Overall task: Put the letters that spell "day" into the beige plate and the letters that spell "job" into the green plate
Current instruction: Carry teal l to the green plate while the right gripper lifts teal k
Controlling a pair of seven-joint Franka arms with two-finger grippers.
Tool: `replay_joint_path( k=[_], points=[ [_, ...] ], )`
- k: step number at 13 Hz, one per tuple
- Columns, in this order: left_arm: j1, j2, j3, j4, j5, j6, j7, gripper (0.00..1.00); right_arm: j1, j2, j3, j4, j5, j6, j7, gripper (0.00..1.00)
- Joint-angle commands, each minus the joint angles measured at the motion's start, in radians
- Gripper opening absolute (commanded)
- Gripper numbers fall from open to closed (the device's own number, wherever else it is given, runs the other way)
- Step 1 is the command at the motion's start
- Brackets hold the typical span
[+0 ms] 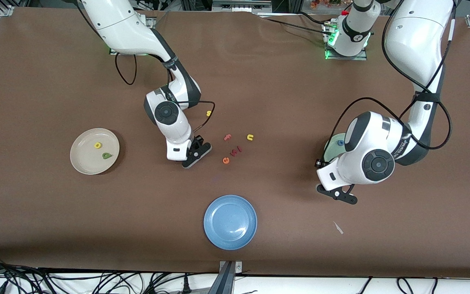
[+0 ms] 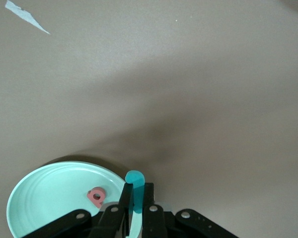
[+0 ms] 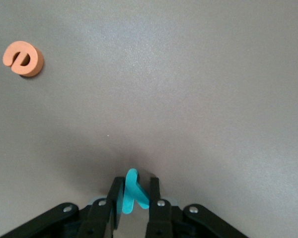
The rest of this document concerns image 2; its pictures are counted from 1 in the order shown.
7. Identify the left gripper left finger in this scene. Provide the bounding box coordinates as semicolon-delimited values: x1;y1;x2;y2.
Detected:
19;182;134;238

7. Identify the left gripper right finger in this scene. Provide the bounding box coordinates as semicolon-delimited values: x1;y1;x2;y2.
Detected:
141;182;240;238

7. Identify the pink foam letter p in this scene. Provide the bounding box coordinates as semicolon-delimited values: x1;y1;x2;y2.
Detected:
86;187;106;208

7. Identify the teal foam letter l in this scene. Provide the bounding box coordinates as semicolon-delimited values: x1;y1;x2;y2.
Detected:
125;170;146;214

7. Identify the light green plate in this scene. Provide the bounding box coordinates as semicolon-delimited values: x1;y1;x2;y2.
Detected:
6;161;144;238

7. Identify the white paper scrap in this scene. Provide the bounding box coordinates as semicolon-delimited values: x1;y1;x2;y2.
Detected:
5;0;51;35

